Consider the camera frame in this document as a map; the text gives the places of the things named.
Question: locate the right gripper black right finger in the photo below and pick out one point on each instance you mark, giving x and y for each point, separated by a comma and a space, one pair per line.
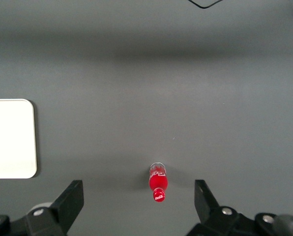
206, 206

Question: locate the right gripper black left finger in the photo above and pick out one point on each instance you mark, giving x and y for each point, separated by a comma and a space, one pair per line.
67, 204

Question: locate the white rectangular plastic tray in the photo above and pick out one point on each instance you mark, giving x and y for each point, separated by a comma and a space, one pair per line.
11, 138

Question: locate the red cola bottle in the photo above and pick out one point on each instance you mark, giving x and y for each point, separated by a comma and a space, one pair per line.
157, 182

